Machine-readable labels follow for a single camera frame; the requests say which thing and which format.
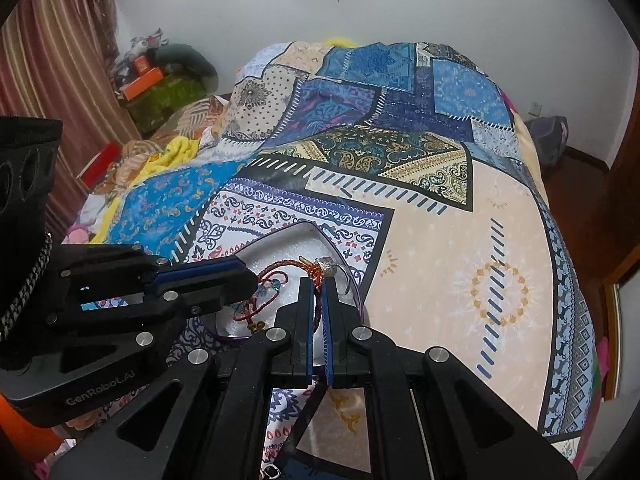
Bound red box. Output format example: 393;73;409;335
76;142;122;188

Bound patchwork patterned bedspread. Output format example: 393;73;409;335
104;41;597;462

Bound yellow cloth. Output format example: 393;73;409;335
90;136;200;244

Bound orange box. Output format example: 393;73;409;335
122;67;164;101

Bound brown striped blanket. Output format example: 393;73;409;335
92;96;227;198

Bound striped brown curtain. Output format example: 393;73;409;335
1;0;140;238

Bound grey green cushion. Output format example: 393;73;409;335
154;44;219;93

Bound purple heart-shaped tin box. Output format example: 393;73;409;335
203;221;362;341

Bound pink plush toy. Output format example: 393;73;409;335
63;224;92;245

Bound wooden wardrobe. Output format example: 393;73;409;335
600;88;639;400

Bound grey backpack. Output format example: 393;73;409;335
525;115;568;168

